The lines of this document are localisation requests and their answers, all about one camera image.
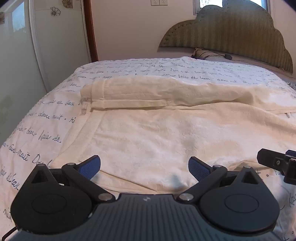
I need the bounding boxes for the black cable with switch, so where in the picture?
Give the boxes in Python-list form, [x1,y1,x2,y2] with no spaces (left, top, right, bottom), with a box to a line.
[201,51,233,60]

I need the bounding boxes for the green padded headboard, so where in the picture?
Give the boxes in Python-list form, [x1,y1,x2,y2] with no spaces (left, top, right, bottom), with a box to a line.
[158,0,294,75]

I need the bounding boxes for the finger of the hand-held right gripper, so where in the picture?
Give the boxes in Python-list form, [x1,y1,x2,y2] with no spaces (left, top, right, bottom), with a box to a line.
[257,148,296,184]

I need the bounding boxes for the white wardrobe door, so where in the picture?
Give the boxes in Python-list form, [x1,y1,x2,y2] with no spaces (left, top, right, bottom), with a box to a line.
[0,0,93,145]

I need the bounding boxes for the brown wooden door frame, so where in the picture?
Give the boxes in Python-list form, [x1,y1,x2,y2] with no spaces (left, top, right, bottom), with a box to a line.
[83,0,99,62]

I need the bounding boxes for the cream pants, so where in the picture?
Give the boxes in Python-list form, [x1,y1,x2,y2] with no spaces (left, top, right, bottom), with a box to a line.
[50,75,296,193]

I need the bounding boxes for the grey striped pillow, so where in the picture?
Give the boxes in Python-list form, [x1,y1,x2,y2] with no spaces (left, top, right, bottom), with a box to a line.
[191,47,296,78]

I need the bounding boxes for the white script-print bed blanket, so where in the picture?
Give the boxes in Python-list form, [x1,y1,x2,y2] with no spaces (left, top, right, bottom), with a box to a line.
[0,56,296,241]

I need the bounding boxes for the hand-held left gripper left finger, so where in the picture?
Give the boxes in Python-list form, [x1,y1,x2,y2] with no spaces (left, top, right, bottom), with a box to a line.
[30,155,116,205]

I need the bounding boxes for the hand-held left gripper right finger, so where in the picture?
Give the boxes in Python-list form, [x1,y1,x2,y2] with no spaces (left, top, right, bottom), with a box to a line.
[178,156,260,204]

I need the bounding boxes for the window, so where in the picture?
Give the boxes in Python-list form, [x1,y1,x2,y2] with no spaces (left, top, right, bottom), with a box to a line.
[193,0,271,16]

